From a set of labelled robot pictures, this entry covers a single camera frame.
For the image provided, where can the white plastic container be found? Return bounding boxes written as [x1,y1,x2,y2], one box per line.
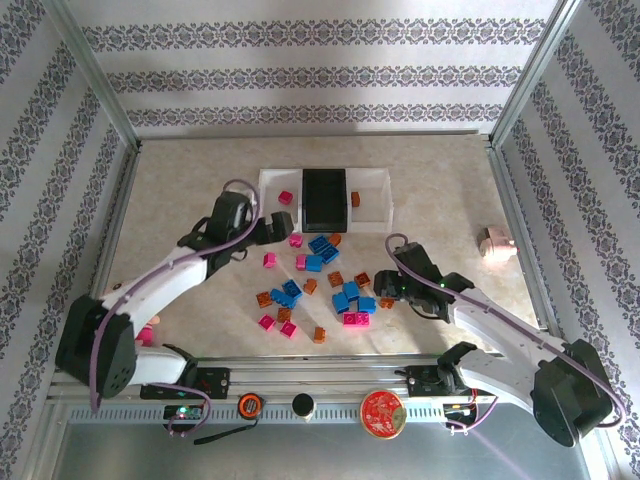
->
[257,168,305,235]
[346,167,396,234]

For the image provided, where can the black plastic container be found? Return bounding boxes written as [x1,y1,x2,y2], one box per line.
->
[300,168,350,234]

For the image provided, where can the small pink plush toy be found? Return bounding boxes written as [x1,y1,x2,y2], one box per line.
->
[474,225,519,261]

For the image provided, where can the red round tin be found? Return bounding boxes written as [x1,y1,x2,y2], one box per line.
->
[359,389,407,440]

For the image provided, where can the perforated metal strip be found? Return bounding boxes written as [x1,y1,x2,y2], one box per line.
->
[69,405,451,424]

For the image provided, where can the black round knob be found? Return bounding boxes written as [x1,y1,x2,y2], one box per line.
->
[291,393,316,421]

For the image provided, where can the plush doll with face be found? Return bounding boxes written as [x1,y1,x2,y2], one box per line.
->
[134,314,164,347]

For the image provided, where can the orange black tape measure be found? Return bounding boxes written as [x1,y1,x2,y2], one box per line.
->
[193,393,265,446]

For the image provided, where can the grey metal panel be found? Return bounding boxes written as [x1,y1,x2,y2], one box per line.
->
[49,419,601,480]

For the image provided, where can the circuit board with lights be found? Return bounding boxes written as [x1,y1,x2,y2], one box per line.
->
[163,403,205,422]

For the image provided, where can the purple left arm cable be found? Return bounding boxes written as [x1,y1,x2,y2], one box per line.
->
[89,178,262,414]

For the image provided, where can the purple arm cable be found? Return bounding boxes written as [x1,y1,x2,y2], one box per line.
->
[89,178,262,414]
[384,232,629,431]

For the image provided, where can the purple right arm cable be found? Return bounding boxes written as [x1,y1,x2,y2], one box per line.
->
[384,232,629,431]

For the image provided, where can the long aluminium mounting rail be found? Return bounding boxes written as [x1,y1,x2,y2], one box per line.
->
[47,355,536,401]

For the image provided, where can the aluminium side rail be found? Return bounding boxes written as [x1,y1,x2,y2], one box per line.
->
[487,142,569,359]
[82,142,144,326]

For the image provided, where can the circuit board with wires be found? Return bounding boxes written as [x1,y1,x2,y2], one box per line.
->
[443,402,481,419]

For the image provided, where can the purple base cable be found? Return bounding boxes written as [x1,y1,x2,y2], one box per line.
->
[149,382,212,439]
[446,394,500,436]

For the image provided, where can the aluminium frame post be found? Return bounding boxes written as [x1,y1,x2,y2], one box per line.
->
[489,0,589,149]
[42,0,142,151]

